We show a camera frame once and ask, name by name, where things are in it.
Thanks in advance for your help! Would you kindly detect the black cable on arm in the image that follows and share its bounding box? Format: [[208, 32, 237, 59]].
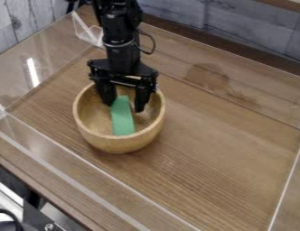
[[136, 28, 157, 56]]

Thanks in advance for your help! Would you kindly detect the round wooden bowl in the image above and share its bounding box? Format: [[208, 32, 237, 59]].
[[73, 84, 166, 153]]

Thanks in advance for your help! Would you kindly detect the black metal table bracket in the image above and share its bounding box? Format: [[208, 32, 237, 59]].
[[22, 200, 67, 231]]

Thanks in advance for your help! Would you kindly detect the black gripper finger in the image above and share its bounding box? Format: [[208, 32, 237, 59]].
[[96, 80, 118, 106], [134, 86, 153, 113]]

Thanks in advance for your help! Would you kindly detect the clear acrylic corner bracket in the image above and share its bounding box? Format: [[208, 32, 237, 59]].
[[71, 11, 104, 48]]

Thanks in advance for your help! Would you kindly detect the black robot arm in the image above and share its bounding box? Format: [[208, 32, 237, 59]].
[[88, 0, 158, 113]]

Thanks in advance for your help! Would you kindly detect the green rectangular block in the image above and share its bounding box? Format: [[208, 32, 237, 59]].
[[110, 96, 136, 136]]

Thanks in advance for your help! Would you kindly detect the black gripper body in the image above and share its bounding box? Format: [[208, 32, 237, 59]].
[[86, 39, 160, 93]]

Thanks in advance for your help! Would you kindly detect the black cable under table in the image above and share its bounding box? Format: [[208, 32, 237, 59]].
[[0, 208, 25, 231]]

